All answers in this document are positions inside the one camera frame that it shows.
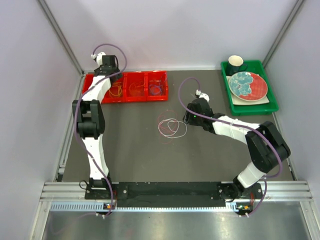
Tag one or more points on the red compartment bin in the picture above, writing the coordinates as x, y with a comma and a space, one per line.
139, 86

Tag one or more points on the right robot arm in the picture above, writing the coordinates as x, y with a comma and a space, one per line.
265, 144

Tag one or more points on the dark green mug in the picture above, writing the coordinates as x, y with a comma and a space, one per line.
235, 64

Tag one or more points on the white square plate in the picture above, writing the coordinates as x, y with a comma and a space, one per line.
265, 101

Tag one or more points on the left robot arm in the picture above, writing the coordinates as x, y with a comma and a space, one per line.
90, 125

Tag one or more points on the blue and red plate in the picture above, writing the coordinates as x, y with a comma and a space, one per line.
247, 86

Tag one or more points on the green plastic tray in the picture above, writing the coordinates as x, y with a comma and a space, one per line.
249, 92

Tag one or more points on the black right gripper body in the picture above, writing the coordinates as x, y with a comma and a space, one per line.
193, 119

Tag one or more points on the grey cable duct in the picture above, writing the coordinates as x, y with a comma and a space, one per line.
103, 207

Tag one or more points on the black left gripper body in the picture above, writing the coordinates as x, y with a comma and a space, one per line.
115, 69

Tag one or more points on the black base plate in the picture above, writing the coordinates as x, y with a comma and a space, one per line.
214, 189

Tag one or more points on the aluminium frame rail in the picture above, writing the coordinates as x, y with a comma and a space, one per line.
286, 211

